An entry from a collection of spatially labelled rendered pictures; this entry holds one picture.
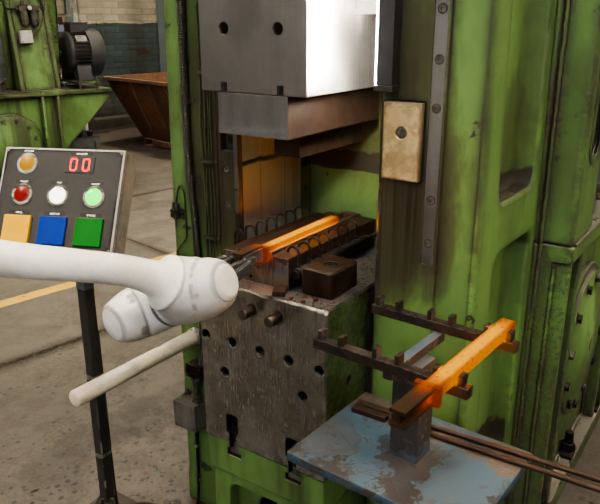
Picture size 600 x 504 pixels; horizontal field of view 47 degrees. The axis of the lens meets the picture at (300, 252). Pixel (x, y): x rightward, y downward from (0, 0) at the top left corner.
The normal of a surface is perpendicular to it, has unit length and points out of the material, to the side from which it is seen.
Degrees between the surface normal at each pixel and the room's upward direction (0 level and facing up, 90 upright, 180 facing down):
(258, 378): 90
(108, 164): 60
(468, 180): 90
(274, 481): 90
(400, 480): 0
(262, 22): 90
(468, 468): 0
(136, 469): 0
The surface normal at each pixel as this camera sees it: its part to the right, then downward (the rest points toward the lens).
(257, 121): -0.57, 0.26
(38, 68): 0.61, 0.06
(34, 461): 0.00, -0.95
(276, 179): 0.82, 0.18
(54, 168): -0.15, -0.20
